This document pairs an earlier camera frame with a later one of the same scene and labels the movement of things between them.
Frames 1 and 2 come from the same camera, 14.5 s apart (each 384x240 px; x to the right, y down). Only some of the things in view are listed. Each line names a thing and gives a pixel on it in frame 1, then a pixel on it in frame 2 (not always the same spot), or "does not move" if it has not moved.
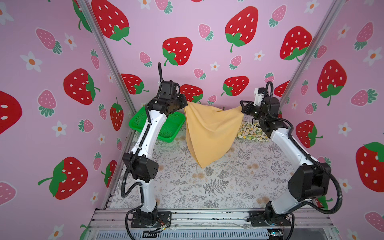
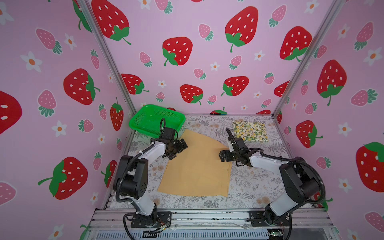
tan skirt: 211,132 -> 198,170
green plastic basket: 170,129 does not move
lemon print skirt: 248,130 does not move
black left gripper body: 177,103 -> 173,151
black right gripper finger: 248,108 -> 225,155
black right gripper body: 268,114 -> 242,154
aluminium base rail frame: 114,224 does not move
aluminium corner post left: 89,12 does not move
